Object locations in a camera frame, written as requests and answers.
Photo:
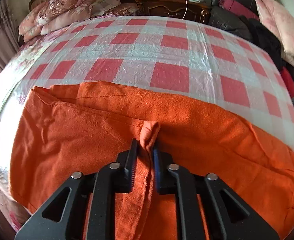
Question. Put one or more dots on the floral pink bedsheet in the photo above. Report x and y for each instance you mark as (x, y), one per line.
(6, 92)

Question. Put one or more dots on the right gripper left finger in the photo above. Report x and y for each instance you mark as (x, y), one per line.
(126, 175)

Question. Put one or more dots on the red white checkered plastic sheet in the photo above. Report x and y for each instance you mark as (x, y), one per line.
(172, 56)

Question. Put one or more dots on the magenta cushion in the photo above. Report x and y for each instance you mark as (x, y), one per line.
(237, 9)

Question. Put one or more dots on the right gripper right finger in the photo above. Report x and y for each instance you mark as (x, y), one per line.
(165, 183)

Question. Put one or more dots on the black clothes pile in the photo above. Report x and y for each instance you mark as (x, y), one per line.
(264, 39)

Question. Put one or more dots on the patterned beige curtain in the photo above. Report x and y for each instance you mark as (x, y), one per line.
(8, 35)

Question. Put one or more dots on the floral pink folded quilt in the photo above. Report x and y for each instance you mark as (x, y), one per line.
(52, 15)

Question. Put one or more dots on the orange pants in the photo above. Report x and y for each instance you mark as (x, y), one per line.
(202, 137)

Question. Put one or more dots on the pink satin pillow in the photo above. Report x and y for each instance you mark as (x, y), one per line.
(277, 19)

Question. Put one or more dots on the dark wooden nightstand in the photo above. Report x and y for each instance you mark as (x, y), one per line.
(191, 11)

